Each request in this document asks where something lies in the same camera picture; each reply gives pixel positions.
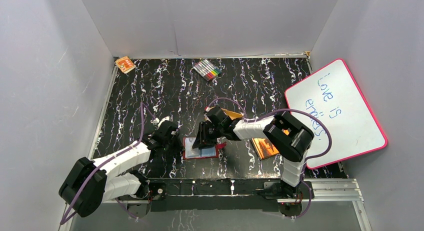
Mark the pack of coloured markers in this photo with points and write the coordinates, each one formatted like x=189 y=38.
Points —
x=207 y=69

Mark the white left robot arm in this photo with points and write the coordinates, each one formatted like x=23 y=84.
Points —
x=92 y=182

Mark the small orange card box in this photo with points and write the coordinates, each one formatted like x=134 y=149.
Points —
x=125 y=64

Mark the orange paperback book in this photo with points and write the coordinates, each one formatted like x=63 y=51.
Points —
x=269 y=144

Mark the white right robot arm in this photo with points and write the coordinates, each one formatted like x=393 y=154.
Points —
x=301 y=139

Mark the pink framed whiteboard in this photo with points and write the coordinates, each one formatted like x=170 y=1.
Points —
x=332 y=95

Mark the yellow oval tray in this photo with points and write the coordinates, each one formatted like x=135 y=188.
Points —
x=232 y=114

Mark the black aluminium base frame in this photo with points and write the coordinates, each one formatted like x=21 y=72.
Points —
x=266 y=194

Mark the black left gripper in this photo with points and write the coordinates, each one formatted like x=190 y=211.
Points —
x=175 y=142

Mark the red leather card holder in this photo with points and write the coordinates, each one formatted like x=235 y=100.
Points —
x=200 y=153

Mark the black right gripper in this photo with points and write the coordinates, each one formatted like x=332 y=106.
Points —
x=202 y=139

